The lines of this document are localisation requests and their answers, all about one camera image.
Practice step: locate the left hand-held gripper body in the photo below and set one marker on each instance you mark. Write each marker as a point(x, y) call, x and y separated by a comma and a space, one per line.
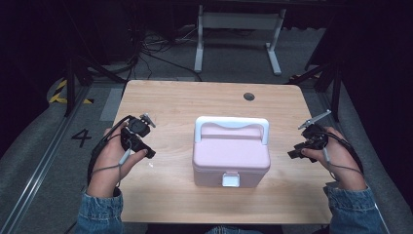
point(139, 126)

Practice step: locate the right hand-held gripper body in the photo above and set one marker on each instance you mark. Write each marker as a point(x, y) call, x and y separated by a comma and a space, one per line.
point(314, 135)

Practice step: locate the person's right hand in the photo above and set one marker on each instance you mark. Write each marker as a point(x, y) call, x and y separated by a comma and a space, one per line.
point(342, 162)

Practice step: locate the person's left hand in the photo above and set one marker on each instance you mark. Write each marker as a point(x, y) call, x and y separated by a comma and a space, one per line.
point(108, 162)

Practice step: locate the black metal stand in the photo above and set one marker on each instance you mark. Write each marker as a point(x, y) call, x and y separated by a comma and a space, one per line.
point(70, 92)
point(336, 94)

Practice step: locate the dark round table grommet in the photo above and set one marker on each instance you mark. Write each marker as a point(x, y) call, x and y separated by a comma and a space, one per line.
point(248, 97)

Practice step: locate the yellow and black floor tape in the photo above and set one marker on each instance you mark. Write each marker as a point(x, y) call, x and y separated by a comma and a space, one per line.
point(58, 97)

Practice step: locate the metal floor rail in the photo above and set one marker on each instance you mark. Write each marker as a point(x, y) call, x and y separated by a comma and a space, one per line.
point(35, 172)

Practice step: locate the white metal desk frame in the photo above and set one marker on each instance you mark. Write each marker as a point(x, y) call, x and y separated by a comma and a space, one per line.
point(238, 20)

